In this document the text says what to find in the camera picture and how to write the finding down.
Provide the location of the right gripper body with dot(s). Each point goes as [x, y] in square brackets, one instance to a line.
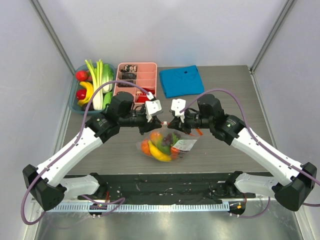
[180, 124]

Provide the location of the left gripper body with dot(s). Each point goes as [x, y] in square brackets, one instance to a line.
[136, 119]

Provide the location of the green orange mango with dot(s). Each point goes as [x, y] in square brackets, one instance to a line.
[156, 138]

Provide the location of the clear zip top bag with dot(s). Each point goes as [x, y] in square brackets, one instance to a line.
[186, 142]

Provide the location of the orange carrot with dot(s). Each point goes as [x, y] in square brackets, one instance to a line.
[176, 153]

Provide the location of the small orange fruit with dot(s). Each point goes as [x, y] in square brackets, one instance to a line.
[145, 147]

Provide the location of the purple grape bunch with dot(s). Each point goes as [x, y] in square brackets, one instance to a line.
[170, 139]

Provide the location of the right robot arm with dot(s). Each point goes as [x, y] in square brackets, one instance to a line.
[290, 182]

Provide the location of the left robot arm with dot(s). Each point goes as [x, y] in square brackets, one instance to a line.
[47, 182]

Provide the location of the teal food bowl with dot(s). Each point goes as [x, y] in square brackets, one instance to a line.
[75, 86]

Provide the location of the dark sushi roll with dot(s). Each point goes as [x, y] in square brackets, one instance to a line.
[129, 68]
[128, 76]
[126, 84]

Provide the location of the blue folded cloth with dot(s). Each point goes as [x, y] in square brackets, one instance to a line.
[182, 81]

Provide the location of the pink divided tray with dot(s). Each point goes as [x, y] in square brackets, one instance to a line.
[146, 77]

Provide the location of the dark brown avocado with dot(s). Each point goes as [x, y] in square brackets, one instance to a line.
[86, 107]

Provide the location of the green lettuce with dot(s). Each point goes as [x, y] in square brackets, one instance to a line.
[107, 76]

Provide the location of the yellow banana bunch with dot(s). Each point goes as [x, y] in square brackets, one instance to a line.
[89, 92]

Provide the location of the red strawberry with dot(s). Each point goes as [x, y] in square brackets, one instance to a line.
[81, 94]

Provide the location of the green celery stalks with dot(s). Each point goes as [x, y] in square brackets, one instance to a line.
[95, 72]

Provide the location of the red apple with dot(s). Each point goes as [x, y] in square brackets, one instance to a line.
[81, 75]

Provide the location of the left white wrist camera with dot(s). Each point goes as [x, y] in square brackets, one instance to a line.
[152, 107]

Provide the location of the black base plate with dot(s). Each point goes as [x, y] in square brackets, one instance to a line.
[183, 188]

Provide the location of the perforated cable rail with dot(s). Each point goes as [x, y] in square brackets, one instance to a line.
[83, 206]

